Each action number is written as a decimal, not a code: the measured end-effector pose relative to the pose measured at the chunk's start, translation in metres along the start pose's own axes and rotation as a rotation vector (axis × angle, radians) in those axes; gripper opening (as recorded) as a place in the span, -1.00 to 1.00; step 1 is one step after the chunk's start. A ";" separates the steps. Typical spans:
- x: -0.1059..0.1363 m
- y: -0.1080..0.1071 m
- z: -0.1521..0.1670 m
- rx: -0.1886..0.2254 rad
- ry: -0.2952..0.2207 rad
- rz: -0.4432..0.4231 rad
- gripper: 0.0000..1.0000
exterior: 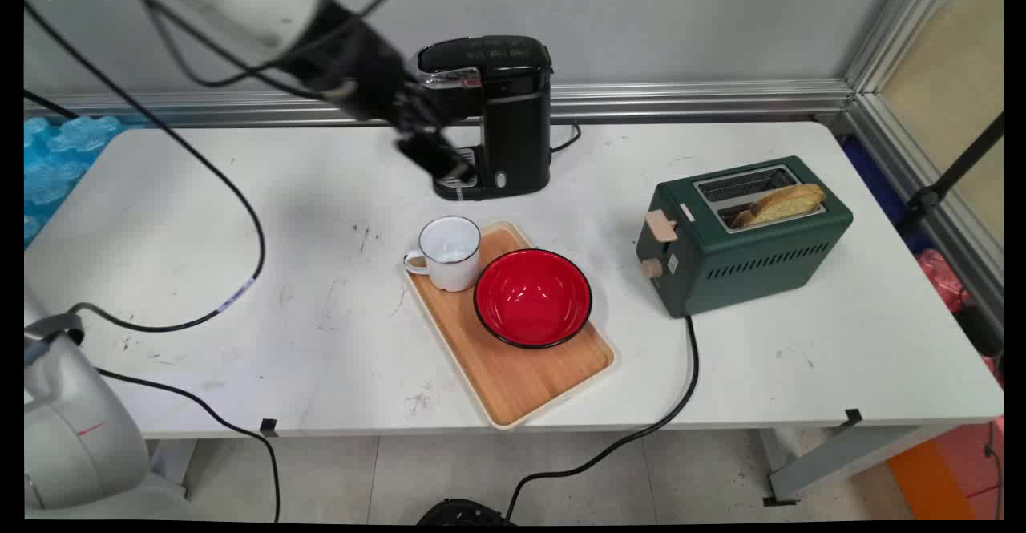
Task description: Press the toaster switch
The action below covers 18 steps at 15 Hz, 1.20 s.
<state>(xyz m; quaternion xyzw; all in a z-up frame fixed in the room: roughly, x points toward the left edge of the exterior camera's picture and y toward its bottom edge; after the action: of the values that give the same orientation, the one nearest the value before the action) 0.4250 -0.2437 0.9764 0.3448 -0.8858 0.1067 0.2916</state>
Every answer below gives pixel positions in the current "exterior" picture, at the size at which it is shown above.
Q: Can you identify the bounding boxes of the horizontal aluminium frame rail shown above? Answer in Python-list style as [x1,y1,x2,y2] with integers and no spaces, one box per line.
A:
[24,79,852,128]

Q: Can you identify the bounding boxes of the black tripod pole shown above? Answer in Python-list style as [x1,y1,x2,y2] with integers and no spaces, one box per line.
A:
[906,112,1004,215]

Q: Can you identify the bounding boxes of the wooden tray with cream rim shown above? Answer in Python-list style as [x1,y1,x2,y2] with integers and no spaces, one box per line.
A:
[402,220,619,432]

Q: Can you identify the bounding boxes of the white enamel mug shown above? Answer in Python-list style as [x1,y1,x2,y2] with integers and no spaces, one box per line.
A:
[402,214,483,293]

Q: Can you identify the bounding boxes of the pink plastic bag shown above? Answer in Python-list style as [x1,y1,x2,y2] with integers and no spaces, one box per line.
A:
[916,248,972,314]

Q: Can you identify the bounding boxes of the black round object on floor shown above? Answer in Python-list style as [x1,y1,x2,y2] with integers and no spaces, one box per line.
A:
[415,498,515,526]

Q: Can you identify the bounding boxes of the black coffee machine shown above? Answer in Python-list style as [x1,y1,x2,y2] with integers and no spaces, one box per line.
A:
[414,34,555,202]

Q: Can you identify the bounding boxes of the red bowl with black rim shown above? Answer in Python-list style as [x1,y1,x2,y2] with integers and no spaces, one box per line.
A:
[472,248,595,350]

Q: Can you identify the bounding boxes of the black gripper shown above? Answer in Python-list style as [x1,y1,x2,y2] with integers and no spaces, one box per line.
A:
[282,0,475,184]

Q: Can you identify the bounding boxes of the grey table leg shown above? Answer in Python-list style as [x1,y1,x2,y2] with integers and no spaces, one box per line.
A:
[760,424,951,507]

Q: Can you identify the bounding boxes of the long black robot cable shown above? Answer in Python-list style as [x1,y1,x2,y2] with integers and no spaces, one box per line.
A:
[24,0,268,334]

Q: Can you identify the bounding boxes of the black toaster power cable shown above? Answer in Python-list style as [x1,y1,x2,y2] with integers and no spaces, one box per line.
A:
[503,316,701,519]

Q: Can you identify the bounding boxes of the aluminium frame corner post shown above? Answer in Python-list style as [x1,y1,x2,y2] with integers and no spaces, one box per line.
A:
[838,0,1004,333]

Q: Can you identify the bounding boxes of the blue bubble wrap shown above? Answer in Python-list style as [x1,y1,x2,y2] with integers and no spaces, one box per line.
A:
[24,115,123,247]

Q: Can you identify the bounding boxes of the black cable over table edge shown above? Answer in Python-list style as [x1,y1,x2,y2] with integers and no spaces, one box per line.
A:
[95,367,282,523]

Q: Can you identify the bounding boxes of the toasted bread slice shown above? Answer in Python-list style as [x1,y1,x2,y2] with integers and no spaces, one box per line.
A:
[730,183,827,230]

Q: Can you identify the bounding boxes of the green toaster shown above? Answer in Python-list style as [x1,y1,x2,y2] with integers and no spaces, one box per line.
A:
[635,155,854,320]

